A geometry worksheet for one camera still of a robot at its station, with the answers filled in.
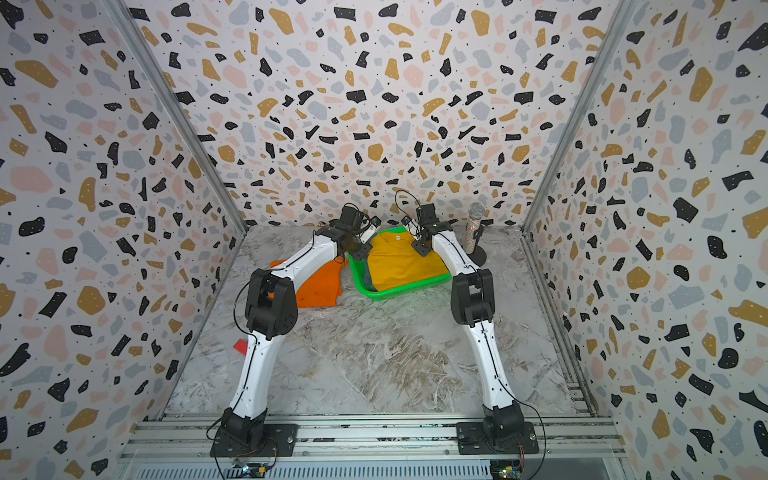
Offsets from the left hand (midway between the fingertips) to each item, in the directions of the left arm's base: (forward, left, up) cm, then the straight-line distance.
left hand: (364, 241), depth 104 cm
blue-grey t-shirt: (-12, -2, -6) cm, 13 cm away
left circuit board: (-64, +24, -11) cm, 69 cm away
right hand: (+5, -23, -5) cm, 24 cm away
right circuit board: (-64, -37, -11) cm, 75 cm away
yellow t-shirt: (-5, -10, -6) cm, 12 cm away
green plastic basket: (-10, +1, -7) cm, 12 cm away
